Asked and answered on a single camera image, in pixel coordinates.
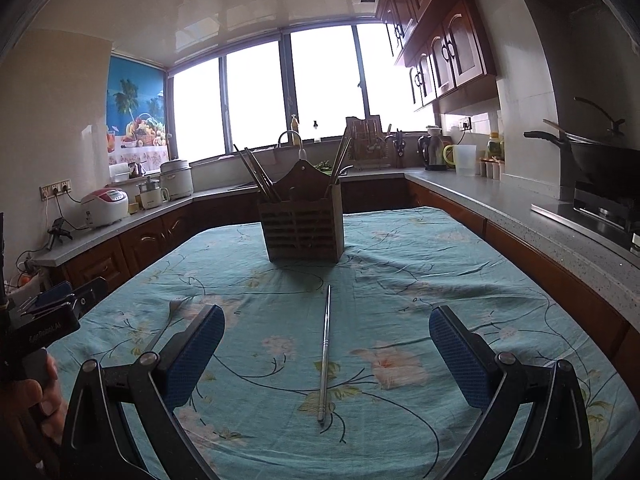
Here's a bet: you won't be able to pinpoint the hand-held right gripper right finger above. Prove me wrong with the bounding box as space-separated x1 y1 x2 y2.
429 304 595 480

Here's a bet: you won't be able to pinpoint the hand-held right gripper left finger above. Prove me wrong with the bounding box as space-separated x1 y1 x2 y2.
59 304 226 480

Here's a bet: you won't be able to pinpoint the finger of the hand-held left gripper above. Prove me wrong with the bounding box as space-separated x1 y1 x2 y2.
19 280 77 315
72 276 110 321

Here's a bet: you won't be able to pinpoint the metal fork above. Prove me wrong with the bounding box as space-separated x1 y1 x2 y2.
144 298 189 357

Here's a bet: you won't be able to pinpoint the metal chopstick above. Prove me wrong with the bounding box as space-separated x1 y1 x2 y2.
326 127 351 197
316 284 332 424
332 134 355 187

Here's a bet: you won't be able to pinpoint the wooden utensil holder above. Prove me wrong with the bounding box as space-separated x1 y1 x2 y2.
257 158 347 264

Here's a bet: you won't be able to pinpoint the person's left hand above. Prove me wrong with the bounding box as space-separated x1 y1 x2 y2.
21 350 69 447

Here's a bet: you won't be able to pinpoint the small black phone tripod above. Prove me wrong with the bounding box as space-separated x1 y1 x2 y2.
47 217 74 252

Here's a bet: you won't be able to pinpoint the wooden lower cabinets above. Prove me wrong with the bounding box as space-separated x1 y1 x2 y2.
32 176 640 378

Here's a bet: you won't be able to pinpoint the wooden cabinets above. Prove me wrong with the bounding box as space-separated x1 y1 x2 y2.
32 176 640 378
374 0 499 114

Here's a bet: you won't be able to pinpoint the red and white rice cooker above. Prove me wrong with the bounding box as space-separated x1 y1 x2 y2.
79 187 132 229

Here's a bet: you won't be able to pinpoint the teal floral tablecloth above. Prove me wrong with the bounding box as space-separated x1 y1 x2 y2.
46 206 629 480

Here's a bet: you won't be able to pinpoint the small white electric pot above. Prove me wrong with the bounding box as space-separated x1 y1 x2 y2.
136 176 171 210

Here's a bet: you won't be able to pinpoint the white slow cooker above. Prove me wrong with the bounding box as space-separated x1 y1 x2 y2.
159 158 195 202

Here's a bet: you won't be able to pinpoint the tropical fruit window poster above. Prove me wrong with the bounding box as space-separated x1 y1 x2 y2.
106 55 169 167

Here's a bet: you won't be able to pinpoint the gas stove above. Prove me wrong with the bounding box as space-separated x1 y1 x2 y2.
530 180 640 255

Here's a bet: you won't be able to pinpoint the steel electric kettle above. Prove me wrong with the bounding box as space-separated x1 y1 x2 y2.
417 133 449 171

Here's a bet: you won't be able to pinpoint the knife block with knives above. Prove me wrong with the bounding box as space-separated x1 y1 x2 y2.
391 129 409 169

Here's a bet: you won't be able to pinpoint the wooden dish rack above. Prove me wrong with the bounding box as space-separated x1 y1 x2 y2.
345 115 392 169

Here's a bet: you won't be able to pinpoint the metal kitchen faucet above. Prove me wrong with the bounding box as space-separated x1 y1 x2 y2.
277 129 307 162

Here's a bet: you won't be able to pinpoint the black wok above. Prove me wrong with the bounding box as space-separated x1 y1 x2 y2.
523 96 640 187

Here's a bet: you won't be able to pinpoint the wooden spatula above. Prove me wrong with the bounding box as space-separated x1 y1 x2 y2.
542 118 569 142

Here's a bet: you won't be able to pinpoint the large kitchen window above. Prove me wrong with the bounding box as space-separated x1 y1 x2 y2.
164 22 442 164

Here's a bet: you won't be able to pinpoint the wooden upper cabinets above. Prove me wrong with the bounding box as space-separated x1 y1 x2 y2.
374 0 499 114

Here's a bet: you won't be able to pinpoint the long wall socket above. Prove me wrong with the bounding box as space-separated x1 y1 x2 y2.
39 178 72 199

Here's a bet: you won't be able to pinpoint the white pitcher with green handle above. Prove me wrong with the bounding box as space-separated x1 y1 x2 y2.
443 144 477 177

